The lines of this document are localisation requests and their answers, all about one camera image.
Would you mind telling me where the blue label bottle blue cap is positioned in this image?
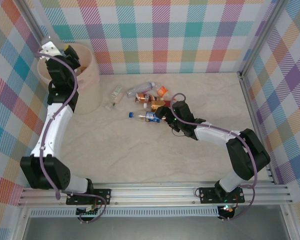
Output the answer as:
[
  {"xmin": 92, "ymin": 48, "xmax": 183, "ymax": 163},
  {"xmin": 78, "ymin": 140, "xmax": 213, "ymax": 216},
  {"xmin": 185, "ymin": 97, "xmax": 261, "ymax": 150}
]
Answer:
[{"xmin": 128, "ymin": 111, "xmax": 163, "ymax": 123}]

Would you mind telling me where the clear bottle purple label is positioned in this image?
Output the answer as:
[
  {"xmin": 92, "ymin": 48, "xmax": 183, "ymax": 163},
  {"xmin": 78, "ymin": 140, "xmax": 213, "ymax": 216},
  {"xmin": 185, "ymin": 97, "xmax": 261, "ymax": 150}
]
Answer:
[{"xmin": 126, "ymin": 81, "xmax": 157, "ymax": 98}]

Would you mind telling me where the cream plastic bin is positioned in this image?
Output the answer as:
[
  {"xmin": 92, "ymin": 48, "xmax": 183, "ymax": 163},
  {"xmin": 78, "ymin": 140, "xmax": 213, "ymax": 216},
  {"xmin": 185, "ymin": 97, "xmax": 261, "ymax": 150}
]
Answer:
[{"xmin": 36, "ymin": 42, "xmax": 101, "ymax": 115}]

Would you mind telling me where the small orange bottle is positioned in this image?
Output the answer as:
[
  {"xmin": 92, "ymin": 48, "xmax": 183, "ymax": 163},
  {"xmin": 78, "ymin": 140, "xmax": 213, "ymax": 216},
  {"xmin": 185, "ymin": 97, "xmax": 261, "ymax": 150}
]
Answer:
[{"xmin": 156, "ymin": 86, "xmax": 170, "ymax": 98}]

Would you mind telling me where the small clear plastic bottle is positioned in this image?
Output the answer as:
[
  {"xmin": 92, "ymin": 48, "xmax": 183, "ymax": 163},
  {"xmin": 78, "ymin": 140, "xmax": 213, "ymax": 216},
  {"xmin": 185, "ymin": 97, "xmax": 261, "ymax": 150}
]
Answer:
[{"xmin": 104, "ymin": 96, "xmax": 125, "ymax": 111}]

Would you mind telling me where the clear bottle green label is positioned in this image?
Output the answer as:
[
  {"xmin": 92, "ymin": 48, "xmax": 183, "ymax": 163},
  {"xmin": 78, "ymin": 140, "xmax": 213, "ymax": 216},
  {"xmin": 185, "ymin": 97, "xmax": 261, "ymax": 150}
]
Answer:
[{"xmin": 111, "ymin": 85, "xmax": 124, "ymax": 98}]

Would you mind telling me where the grey metal panel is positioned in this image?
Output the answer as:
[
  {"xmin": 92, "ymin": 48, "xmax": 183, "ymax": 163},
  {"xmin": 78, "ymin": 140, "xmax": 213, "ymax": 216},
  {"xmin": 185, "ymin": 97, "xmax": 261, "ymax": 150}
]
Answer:
[{"xmin": 23, "ymin": 216, "xmax": 291, "ymax": 240}]

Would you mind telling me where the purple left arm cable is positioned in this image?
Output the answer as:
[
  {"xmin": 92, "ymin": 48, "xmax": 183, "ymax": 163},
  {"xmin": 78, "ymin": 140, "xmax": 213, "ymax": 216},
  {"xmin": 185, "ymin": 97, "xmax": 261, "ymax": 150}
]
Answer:
[{"xmin": 36, "ymin": 48, "xmax": 108, "ymax": 225}]

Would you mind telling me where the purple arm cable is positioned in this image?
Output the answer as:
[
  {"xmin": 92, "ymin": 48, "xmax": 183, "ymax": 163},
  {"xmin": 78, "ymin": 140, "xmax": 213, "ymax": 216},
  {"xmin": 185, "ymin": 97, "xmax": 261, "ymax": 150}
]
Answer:
[
  {"xmin": 36, "ymin": 48, "xmax": 108, "ymax": 225},
  {"xmin": 170, "ymin": 92, "xmax": 261, "ymax": 222}
]

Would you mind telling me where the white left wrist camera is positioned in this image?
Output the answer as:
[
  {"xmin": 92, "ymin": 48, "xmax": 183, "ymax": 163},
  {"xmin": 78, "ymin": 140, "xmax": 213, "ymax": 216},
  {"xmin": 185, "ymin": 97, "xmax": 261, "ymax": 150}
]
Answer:
[{"xmin": 39, "ymin": 40, "xmax": 61, "ymax": 60}]

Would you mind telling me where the aluminium frame post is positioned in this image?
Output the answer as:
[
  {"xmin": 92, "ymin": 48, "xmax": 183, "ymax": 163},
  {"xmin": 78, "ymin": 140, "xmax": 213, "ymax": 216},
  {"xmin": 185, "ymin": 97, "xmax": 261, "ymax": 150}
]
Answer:
[
  {"xmin": 238, "ymin": 0, "xmax": 291, "ymax": 78},
  {"xmin": 19, "ymin": 0, "xmax": 50, "ymax": 45}
]

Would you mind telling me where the aluminium frame rail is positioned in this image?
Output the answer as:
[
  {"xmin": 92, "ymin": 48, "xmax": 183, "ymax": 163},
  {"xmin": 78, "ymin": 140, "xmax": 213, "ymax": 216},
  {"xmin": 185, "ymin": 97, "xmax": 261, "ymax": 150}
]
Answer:
[{"xmin": 238, "ymin": 71, "xmax": 278, "ymax": 185}]

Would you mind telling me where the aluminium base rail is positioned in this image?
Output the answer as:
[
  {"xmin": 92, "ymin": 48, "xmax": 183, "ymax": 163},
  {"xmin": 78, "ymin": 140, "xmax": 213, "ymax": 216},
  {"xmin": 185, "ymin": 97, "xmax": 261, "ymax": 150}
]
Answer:
[{"xmin": 17, "ymin": 181, "xmax": 294, "ymax": 208}]

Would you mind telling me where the white slotted cable duct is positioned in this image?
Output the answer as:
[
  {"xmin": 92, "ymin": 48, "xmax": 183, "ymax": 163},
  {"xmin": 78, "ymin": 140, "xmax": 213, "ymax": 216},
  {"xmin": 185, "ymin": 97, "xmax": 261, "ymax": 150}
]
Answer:
[{"xmin": 29, "ymin": 208, "xmax": 220, "ymax": 218}]

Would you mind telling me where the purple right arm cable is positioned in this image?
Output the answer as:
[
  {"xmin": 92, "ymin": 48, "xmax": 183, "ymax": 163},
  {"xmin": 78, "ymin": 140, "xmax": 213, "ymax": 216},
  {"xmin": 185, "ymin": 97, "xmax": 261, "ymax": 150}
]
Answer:
[{"xmin": 170, "ymin": 92, "xmax": 261, "ymax": 222}]

